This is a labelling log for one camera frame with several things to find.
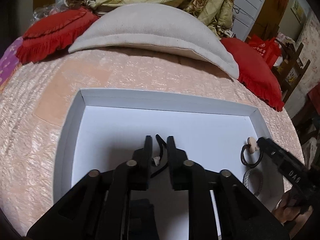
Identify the silver grey scrunchie ring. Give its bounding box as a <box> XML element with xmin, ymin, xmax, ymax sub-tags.
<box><xmin>241</xmin><ymin>167</ymin><xmax>265</xmax><ymax>197</ymax></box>

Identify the pink quilted bedspread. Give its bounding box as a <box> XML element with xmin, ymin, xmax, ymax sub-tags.
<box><xmin>1</xmin><ymin>48</ymin><xmax>304</xmax><ymax>235</ymax></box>

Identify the dark wooden chair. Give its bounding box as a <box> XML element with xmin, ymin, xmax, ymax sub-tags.
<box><xmin>271</xmin><ymin>38</ymin><xmax>311</xmax><ymax>103</ymax></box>

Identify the pink clover hair tie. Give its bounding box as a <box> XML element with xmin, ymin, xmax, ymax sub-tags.
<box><xmin>240</xmin><ymin>136</ymin><xmax>266</xmax><ymax>167</ymax></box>

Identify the purple floral sheet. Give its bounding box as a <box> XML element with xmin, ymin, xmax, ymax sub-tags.
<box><xmin>0</xmin><ymin>36</ymin><xmax>23</xmax><ymax>90</ymax></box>

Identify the black elastic hair tie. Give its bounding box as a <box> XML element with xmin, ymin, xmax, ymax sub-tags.
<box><xmin>149</xmin><ymin>134</ymin><xmax>171</xmax><ymax>179</ymax></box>

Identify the red fringed cushion right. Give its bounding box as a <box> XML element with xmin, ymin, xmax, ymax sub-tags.
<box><xmin>220</xmin><ymin>38</ymin><xmax>284</xmax><ymax>112</ymax></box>

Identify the red shopping bag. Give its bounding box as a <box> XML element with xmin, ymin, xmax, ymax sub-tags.
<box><xmin>248</xmin><ymin>34</ymin><xmax>281</xmax><ymax>69</ymax></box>

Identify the red fringed cushion left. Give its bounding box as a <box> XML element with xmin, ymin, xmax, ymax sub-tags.
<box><xmin>16</xmin><ymin>8</ymin><xmax>98</xmax><ymax>64</ymax></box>

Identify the red fringed cushion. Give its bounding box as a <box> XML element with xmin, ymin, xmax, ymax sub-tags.
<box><xmin>220</xmin><ymin>38</ymin><xmax>284</xmax><ymax>112</ymax></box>
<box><xmin>16</xmin><ymin>8</ymin><xmax>98</xmax><ymax>64</ymax></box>

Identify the grey beige pillow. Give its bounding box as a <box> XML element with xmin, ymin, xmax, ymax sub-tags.
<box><xmin>68</xmin><ymin>3</ymin><xmax>239</xmax><ymax>79</ymax></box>

